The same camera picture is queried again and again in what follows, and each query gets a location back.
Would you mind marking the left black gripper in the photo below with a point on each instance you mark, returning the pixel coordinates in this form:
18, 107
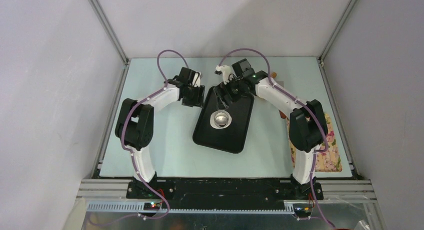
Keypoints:
199, 100

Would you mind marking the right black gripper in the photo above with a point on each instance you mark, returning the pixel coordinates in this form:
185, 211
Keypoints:
220, 93

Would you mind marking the white dough ball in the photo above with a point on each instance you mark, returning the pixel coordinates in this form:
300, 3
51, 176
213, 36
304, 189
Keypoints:
211, 120

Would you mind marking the black baking tray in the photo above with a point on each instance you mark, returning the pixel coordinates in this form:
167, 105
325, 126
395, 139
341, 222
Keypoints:
231, 139

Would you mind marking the small round metal cup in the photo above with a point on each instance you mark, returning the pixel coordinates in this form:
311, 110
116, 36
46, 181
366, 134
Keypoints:
221, 119

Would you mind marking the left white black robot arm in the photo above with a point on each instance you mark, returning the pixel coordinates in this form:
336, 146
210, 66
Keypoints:
135, 124

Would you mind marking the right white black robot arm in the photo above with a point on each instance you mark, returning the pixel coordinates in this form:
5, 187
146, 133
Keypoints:
307, 123

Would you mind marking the floral cloth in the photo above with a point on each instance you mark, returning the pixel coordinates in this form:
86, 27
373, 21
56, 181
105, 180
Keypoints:
330, 160

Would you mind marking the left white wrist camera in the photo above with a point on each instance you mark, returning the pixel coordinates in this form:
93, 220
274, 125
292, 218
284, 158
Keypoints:
197, 79

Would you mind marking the metal spatula with red handle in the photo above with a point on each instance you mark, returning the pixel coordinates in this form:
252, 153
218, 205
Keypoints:
282, 115

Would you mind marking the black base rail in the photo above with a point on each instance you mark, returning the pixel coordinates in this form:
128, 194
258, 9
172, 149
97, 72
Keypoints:
224, 193

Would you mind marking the aluminium frame with cable duct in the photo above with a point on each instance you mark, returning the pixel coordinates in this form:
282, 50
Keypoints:
110, 194

